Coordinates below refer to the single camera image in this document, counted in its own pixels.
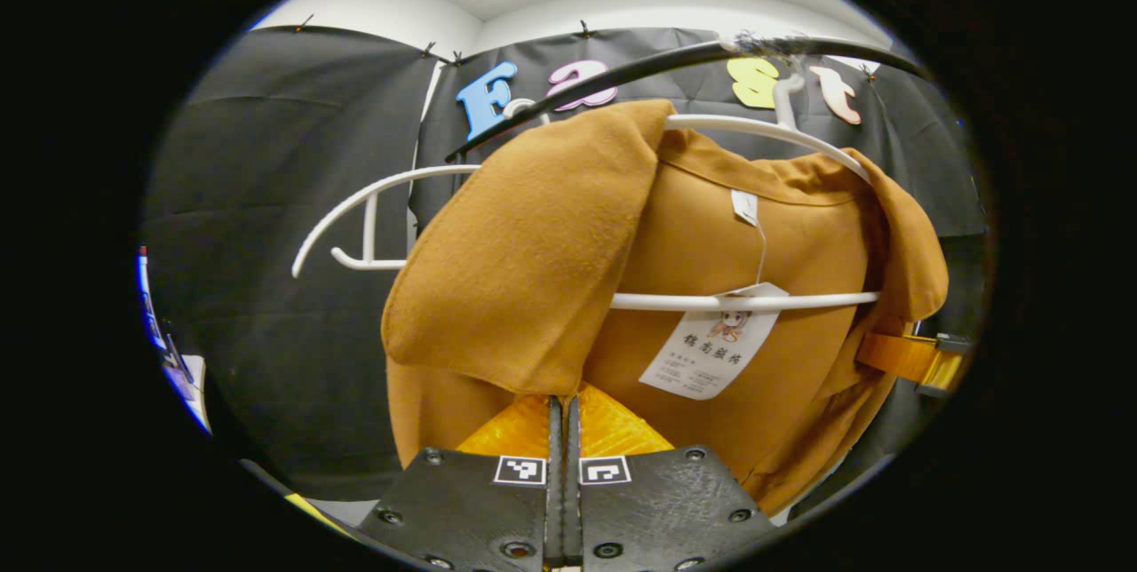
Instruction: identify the brown jacket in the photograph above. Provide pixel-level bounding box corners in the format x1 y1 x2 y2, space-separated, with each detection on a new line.
380 99 950 517

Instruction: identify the black clothes rack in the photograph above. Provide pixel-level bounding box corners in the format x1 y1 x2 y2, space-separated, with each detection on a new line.
444 37 929 163

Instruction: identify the black backdrop cloth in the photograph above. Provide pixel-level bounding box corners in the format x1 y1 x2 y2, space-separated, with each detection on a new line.
147 24 987 502

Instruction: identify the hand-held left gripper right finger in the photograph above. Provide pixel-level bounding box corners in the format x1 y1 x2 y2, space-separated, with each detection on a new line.
566 381 778 572

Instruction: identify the white plastic hanger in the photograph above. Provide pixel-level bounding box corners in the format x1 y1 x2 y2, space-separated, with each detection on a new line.
609 66 882 314
291 97 552 280

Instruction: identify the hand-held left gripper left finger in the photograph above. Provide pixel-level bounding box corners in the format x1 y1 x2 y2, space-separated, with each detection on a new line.
355 393 567 572

